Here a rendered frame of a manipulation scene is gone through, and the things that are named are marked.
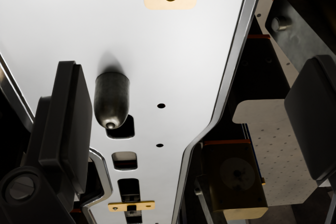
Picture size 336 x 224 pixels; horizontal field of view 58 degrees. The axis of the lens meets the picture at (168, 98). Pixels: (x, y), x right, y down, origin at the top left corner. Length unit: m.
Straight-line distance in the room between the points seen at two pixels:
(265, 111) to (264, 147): 0.75
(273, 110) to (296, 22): 0.16
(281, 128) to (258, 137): 0.08
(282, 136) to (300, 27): 0.85
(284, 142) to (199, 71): 0.86
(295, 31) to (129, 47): 0.13
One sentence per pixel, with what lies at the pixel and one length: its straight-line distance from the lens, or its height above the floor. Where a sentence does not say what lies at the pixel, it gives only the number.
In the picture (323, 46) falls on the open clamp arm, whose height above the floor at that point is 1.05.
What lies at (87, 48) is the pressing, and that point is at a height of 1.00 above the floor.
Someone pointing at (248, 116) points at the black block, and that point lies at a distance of 0.38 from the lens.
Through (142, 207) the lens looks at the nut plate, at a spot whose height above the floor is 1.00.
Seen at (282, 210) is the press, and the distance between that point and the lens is 3.08.
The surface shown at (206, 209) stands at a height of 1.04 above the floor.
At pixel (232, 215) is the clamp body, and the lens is 0.54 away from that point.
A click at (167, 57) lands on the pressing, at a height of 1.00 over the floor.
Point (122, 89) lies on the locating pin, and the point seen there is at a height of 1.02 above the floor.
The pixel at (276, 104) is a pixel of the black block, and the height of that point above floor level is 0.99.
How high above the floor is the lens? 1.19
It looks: 38 degrees down
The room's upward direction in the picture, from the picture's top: 175 degrees clockwise
